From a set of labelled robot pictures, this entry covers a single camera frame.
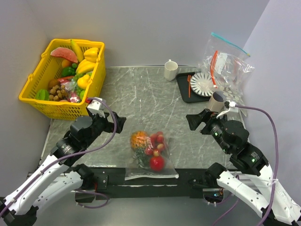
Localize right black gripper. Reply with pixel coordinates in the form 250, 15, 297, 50
185, 107, 231, 153

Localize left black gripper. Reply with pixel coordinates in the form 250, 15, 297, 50
82, 110, 126, 148

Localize red toy strawberries bunch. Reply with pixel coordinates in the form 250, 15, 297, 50
144, 131, 166, 156

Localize polka dot zip bag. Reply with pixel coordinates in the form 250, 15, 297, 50
125, 132, 179, 181

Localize red toy apple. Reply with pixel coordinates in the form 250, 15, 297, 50
150, 156, 165, 172

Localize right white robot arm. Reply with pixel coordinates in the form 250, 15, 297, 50
186, 109, 301, 226

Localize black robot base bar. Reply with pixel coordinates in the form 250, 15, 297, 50
87, 168, 222, 198

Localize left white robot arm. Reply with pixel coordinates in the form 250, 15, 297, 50
0, 112, 127, 226

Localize clear zip bag orange seal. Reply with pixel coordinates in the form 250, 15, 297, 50
199, 50, 253, 105

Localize clear zip bag blue seal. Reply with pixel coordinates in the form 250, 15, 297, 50
201, 32, 254, 79

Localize beige paper cup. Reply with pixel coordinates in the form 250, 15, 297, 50
207, 91, 224, 112

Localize striped white plate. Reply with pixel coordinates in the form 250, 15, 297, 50
190, 72, 216, 97

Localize black plastic tray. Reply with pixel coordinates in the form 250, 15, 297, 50
176, 72, 210, 104

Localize green toy apple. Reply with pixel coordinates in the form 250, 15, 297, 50
79, 90, 85, 100

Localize green toy grapes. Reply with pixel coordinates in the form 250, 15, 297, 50
71, 74, 84, 96

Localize yellow toy lemon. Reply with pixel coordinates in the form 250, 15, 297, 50
77, 74, 92, 90

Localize white ceramic mug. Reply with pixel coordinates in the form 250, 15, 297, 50
164, 59, 178, 81

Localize yellow toy banana bunch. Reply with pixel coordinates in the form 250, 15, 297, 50
76, 59, 96, 74

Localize brown toy longan bunch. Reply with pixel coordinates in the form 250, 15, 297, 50
48, 79, 68, 102

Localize green toy bell pepper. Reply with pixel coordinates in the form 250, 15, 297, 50
61, 66, 76, 78

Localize yellow toy bell pepper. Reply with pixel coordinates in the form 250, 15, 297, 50
84, 47, 99, 63

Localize orange toy peach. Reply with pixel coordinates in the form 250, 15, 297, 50
61, 59, 73, 68

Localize green toy starfruit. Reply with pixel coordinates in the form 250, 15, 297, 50
35, 89, 49, 101

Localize toy watermelon slice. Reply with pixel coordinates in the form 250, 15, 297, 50
50, 47, 78, 63

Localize yellow plastic basket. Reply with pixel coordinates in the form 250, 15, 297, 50
19, 39, 106, 121

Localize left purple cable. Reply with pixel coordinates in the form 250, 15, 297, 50
0, 97, 118, 217

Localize purple cable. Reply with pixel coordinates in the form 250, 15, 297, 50
0, 97, 118, 217
213, 105, 279, 226

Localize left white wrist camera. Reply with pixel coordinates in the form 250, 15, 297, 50
86, 97, 106, 118

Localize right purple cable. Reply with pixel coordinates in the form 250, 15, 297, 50
213, 105, 279, 226

